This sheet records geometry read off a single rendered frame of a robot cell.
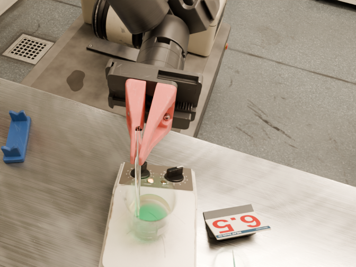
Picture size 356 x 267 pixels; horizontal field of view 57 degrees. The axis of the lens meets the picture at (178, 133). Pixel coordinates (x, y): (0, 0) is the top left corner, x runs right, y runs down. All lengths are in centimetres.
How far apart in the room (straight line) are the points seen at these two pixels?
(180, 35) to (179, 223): 25
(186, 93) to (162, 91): 5
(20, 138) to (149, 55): 37
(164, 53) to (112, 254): 26
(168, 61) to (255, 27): 204
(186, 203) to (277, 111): 141
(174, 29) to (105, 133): 31
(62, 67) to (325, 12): 203
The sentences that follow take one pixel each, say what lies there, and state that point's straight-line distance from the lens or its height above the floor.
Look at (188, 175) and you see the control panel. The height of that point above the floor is 79.
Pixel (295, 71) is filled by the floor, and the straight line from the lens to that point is 215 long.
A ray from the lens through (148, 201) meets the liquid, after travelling 45.
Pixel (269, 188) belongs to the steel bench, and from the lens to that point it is 64.
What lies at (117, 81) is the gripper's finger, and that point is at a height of 104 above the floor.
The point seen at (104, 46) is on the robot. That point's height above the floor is 38.
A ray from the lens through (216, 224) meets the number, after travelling 56.
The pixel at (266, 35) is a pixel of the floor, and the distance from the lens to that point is 235.
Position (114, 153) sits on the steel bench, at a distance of 63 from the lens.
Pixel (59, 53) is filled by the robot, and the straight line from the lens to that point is 144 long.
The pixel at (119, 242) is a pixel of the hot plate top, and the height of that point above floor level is 84.
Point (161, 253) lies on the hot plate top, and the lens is 46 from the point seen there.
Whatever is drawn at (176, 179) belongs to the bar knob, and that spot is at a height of 81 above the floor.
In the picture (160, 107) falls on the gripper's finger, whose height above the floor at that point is 104.
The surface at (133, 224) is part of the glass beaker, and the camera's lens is 42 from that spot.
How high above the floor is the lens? 127
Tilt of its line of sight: 53 degrees down
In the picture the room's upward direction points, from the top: 10 degrees clockwise
